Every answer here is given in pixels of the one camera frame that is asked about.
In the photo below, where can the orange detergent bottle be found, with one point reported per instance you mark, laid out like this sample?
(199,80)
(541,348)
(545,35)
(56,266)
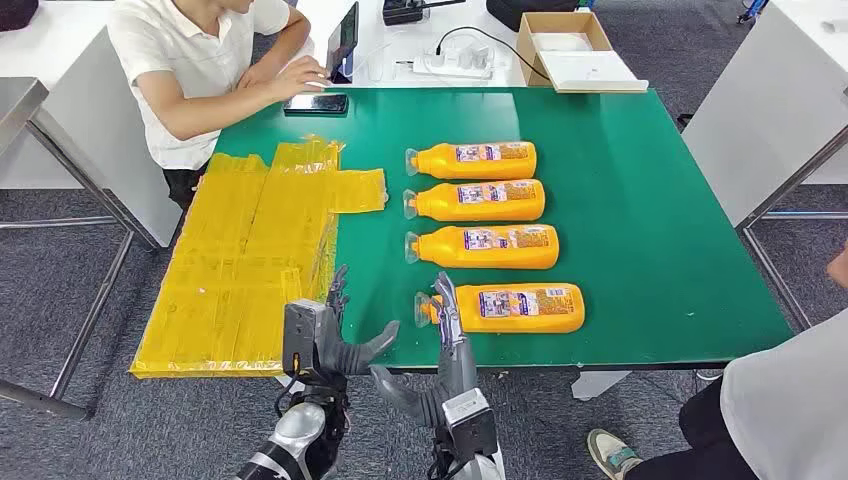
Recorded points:
(470,169)
(517,321)
(484,255)
(477,208)

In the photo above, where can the white foam insert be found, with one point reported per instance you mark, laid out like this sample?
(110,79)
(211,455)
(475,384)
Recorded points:
(562,42)

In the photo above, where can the blue metal rack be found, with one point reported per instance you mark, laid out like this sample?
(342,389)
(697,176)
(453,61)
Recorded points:
(752,10)

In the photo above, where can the white desk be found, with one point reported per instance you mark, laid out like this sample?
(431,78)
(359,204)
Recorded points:
(391,33)
(762,99)
(86,132)

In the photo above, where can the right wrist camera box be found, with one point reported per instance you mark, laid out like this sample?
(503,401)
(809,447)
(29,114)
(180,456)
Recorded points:
(470,420)

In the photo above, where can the person's right hand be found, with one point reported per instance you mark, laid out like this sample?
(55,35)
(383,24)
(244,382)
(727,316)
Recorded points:
(305,76)

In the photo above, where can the black bag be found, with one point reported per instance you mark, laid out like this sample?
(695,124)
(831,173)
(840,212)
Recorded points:
(530,13)

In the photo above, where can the yellow taped cardboard sheet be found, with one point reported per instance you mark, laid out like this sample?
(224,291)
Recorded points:
(232,298)

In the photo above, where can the white table foot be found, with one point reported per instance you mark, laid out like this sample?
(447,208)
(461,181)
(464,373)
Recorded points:
(596,384)

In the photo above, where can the white box lid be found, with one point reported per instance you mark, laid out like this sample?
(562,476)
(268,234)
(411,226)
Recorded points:
(590,73)

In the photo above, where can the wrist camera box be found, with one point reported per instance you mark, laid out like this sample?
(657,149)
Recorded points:
(470,420)
(301,338)

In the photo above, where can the black tablet on stand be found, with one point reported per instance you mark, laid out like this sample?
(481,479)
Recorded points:
(341,40)

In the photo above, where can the white power strip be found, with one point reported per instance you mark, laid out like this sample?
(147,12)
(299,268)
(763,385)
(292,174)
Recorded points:
(450,66)

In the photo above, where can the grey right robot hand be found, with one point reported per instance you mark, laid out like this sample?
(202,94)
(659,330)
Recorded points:
(457,364)

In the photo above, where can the black smartphone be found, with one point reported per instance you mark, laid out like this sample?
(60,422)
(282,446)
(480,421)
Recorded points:
(316,104)

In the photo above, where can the person's left hand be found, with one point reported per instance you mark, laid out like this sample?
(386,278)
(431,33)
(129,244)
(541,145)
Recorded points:
(255,76)

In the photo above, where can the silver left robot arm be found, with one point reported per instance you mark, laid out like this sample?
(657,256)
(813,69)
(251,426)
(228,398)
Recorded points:
(298,430)

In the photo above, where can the steel table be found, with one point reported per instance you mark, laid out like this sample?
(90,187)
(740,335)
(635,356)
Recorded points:
(16,106)

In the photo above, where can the black radio with antenna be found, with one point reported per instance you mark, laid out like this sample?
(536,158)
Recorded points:
(401,12)

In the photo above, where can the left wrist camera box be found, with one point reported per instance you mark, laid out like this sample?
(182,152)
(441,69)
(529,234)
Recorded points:
(301,338)

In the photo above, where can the brown cardboard box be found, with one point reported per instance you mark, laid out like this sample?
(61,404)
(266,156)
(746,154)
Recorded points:
(563,23)

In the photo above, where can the small grey item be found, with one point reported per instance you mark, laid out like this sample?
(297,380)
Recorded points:
(835,26)

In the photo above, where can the person's left forearm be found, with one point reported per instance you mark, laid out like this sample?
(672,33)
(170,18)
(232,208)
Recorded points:
(288,43)

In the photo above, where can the person's right forearm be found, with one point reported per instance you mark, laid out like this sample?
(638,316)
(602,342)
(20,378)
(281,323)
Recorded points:
(212,109)

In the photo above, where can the dark bag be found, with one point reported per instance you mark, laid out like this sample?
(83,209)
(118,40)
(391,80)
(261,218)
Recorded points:
(16,13)

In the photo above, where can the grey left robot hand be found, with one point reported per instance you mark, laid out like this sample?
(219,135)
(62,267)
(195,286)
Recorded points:
(334,351)

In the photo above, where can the person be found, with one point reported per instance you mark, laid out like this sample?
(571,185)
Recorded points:
(179,60)
(788,397)

